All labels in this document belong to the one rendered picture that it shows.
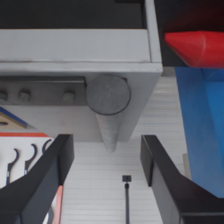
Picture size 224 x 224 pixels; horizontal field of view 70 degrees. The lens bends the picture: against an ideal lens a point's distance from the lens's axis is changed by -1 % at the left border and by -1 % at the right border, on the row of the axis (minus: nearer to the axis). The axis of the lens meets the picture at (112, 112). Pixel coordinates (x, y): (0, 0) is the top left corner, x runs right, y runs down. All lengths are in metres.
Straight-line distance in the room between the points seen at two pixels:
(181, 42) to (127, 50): 0.12
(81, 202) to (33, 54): 1.87
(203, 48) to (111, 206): 1.85
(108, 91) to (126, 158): 1.82
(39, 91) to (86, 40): 0.08
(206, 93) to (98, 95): 0.35
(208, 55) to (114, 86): 0.16
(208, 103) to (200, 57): 0.20
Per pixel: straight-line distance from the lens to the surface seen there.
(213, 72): 0.46
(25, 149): 2.19
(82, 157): 1.99
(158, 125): 2.12
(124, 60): 0.18
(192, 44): 0.28
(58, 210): 2.02
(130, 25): 0.23
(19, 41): 0.23
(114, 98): 0.16
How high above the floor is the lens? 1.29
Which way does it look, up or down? 21 degrees down
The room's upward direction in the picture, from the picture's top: 179 degrees counter-clockwise
